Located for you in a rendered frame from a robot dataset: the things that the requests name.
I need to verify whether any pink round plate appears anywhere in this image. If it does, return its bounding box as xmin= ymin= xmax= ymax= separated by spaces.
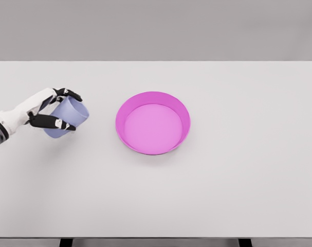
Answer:
xmin=115 ymin=91 xmax=191 ymax=156

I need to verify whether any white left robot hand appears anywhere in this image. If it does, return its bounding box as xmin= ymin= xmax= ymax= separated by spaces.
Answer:
xmin=14 ymin=87 xmax=83 ymax=132

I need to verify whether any light blue cup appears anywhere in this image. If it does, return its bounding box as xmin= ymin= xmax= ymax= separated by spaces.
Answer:
xmin=40 ymin=95 xmax=90 ymax=139

